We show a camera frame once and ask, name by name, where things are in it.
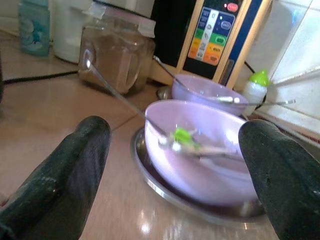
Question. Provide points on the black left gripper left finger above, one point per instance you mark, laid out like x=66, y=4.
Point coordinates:
x=62, y=180

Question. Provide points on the long metal spoon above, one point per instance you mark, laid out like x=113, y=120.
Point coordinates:
x=120, y=96

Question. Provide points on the small steel knob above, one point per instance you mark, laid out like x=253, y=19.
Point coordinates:
x=163, y=93

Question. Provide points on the white plastic jug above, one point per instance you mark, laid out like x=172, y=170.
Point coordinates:
x=67, y=32

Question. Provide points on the water ionizer with button panel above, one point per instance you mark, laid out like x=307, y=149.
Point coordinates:
x=212, y=37

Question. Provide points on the glass jar with brown powder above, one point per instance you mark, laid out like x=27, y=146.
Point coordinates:
x=115, y=57

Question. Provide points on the round steel plate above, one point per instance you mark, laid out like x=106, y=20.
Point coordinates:
x=160, y=191

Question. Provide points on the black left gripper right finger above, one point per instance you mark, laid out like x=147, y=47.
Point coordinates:
x=285, y=180

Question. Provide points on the teal printed bottle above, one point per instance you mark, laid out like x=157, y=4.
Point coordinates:
x=33, y=30

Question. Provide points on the small white bottle green cap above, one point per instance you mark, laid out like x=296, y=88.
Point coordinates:
x=255, y=92

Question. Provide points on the small green plastic piece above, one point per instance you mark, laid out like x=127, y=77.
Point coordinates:
x=182, y=135

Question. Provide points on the short metal utensil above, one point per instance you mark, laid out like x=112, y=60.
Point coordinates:
x=212, y=150

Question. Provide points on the purple plastic bowl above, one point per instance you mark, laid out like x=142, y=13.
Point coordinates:
x=195, y=86
x=200, y=177

